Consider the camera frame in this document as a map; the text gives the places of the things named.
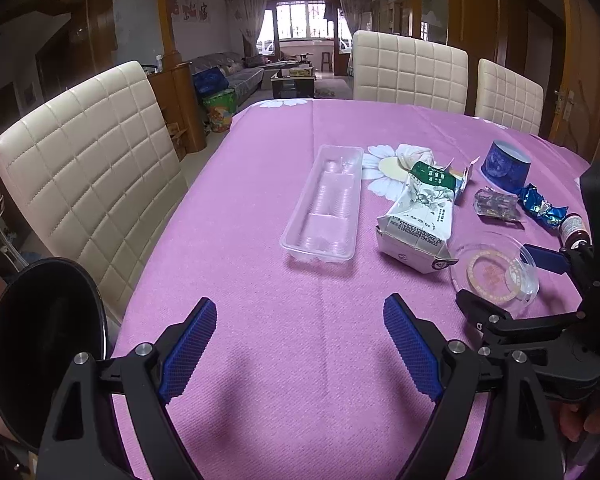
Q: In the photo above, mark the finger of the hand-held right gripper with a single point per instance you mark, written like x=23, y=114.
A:
x=545, y=259
x=485, y=310

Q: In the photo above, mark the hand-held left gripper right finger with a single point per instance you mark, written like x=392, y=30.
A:
x=410, y=340

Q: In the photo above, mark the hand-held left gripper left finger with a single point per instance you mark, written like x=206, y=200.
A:
x=195, y=345

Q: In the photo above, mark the clear round plastic lid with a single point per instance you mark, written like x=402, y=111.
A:
x=490, y=275

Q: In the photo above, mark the blue foil wrapper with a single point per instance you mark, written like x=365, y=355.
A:
x=540, y=205

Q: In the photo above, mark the silver blister pack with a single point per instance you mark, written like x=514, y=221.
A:
x=497, y=205

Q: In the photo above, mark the blue paper cup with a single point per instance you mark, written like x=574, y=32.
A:
x=505, y=165

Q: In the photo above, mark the white green snack bag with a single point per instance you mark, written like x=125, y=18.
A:
x=420, y=220

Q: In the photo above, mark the black round trash bin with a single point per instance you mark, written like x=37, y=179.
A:
x=40, y=350

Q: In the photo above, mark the clear plastic tray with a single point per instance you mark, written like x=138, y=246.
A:
x=325, y=205

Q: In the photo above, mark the person's right hand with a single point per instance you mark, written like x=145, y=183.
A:
x=572, y=420

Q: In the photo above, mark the brown medicine bottle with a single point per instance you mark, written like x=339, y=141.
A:
x=574, y=232

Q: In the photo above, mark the purple floral tablecloth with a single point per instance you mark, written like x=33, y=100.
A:
x=290, y=340

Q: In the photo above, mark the brown wooden door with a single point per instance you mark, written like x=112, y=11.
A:
x=582, y=75

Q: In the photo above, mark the crumpled white tissue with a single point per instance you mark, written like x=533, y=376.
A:
x=412, y=156

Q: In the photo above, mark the large cream quilted chair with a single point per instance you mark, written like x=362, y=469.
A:
x=90, y=170

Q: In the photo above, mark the colourful printed bin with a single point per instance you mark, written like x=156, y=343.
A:
x=219, y=110

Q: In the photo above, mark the blue bag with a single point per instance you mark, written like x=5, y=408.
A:
x=210, y=81

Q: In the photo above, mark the grey sofa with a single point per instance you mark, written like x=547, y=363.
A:
x=235, y=72

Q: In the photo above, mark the dark coffee table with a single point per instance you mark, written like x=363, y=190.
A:
x=292, y=82

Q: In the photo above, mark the wooden stool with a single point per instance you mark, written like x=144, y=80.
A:
x=326, y=60

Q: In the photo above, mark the patterned sheer curtain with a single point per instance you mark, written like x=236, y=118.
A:
x=355, y=15
x=247, y=25

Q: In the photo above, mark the barred window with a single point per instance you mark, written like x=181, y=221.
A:
x=300, y=20

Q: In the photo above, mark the pink wall decoration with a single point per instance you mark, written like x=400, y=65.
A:
x=190, y=12

